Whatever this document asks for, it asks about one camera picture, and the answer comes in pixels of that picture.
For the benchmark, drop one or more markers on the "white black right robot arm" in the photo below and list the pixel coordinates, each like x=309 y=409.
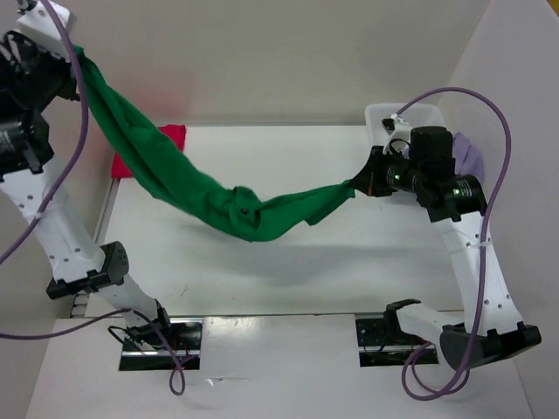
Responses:
x=492 y=328

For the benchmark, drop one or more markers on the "aluminium table edge rail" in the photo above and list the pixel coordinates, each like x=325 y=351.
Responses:
x=82 y=308

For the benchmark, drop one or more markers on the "green t shirt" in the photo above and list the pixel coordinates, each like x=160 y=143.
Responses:
x=169 y=176

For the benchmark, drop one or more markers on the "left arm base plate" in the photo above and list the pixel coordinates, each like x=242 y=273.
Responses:
x=139 y=355

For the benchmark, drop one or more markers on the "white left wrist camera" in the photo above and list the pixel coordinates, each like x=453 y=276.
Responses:
x=36 y=24

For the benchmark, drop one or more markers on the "lavender t shirt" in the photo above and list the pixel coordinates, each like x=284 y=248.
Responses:
x=469 y=157

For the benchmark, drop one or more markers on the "red t shirt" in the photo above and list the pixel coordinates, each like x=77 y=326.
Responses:
x=177 y=135

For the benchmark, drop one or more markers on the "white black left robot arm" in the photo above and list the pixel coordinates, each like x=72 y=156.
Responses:
x=29 y=177

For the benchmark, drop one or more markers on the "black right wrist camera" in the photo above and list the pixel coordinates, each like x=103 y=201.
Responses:
x=399 y=135

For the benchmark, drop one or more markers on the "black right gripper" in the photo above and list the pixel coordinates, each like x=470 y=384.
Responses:
x=369 y=180

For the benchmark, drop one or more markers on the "white plastic basket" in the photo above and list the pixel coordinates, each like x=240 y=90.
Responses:
x=418 y=115

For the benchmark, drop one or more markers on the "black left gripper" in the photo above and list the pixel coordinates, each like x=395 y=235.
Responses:
x=72 y=89

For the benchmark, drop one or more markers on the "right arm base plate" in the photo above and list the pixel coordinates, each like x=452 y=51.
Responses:
x=378 y=348

